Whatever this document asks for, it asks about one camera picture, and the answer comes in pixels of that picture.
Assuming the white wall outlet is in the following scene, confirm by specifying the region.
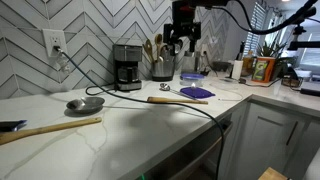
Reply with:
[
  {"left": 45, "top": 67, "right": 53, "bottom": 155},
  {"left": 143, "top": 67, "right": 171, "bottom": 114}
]
[{"left": 42, "top": 29, "right": 67, "bottom": 58}]

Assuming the amber bottle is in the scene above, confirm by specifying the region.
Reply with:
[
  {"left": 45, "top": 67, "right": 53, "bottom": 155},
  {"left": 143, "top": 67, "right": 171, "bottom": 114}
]
[{"left": 241, "top": 50, "right": 254, "bottom": 76}]

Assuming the white paper towel roll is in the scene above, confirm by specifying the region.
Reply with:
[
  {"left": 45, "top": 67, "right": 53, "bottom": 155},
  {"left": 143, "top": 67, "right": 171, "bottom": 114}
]
[{"left": 232, "top": 60, "right": 243, "bottom": 79}]

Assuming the glass electric kettle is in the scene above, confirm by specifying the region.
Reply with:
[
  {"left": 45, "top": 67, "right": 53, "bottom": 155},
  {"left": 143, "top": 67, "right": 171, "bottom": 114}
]
[{"left": 181, "top": 51, "right": 200, "bottom": 74}]

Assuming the green potted plant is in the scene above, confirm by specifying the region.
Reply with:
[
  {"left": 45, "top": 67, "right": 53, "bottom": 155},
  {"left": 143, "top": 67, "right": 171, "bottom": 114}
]
[{"left": 256, "top": 36, "right": 296, "bottom": 81}]

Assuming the purple plastic plate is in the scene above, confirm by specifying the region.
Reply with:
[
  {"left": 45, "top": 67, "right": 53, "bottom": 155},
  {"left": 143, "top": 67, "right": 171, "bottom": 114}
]
[{"left": 180, "top": 87, "right": 214, "bottom": 99}]

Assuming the black power cable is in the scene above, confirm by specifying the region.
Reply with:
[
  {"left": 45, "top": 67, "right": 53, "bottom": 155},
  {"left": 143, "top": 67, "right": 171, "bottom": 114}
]
[{"left": 54, "top": 46, "right": 225, "bottom": 180}]

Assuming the wooden spoon in holder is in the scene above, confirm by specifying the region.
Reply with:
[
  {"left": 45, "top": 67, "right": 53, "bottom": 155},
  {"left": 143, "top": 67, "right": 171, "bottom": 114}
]
[
  {"left": 154, "top": 34, "right": 163, "bottom": 62},
  {"left": 143, "top": 39, "right": 154, "bottom": 63}
]

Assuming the black camera on stand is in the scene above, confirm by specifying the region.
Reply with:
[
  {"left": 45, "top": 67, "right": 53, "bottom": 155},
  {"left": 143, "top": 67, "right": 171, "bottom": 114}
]
[{"left": 286, "top": 6, "right": 320, "bottom": 52}]

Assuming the clear container purple lid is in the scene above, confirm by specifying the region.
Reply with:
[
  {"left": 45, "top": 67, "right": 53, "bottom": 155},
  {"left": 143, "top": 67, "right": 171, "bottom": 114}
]
[{"left": 180, "top": 73, "right": 204, "bottom": 87}]

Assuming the long wooden spoon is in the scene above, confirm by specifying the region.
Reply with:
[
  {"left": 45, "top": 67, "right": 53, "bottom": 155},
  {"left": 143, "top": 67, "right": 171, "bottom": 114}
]
[{"left": 0, "top": 117, "right": 102, "bottom": 145}]

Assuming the steel utensil holder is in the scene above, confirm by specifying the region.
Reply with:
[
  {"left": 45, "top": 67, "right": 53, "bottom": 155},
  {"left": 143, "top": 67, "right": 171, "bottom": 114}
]
[{"left": 152, "top": 60, "right": 175, "bottom": 82}]

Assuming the metal ladle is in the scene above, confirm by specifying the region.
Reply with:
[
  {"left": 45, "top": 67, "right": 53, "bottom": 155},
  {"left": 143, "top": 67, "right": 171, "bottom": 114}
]
[{"left": 159, "top": 83, "right": 197, "bottom": 100}]

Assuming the steel dishwasher front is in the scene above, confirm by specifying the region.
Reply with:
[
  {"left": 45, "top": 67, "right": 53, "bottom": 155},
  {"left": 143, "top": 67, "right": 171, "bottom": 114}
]
[{"left": 135, "top": 119, "right": 233, "bottom": 180}]

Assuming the black steel coffee maker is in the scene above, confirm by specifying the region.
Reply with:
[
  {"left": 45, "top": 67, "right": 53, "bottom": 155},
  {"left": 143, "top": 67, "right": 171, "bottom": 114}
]
[{"left": 113, "top": 44, "right": 142, "bottom": 91}]

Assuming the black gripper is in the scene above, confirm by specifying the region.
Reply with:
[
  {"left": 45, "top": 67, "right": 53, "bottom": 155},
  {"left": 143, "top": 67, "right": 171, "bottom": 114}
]
[{"left": 163, "top": 0, "right": 201, "bottom": 56}]

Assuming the blue black object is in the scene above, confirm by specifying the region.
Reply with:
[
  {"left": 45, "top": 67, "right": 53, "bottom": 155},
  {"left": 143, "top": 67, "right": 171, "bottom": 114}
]
[{"left": 0, "top": 120, "right": 26, "bottom": 132}]

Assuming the grey cabinet door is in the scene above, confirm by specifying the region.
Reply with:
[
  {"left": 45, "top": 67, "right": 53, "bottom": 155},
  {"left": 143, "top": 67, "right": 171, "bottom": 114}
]
[{"left": 227, "top": 103, "right": 305, "bottom": 180}]

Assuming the wooden spatula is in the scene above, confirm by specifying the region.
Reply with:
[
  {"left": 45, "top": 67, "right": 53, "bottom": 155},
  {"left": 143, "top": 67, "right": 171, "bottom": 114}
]
[{"left": 147, "top": 97, "right": 209, "bottom": 105}]

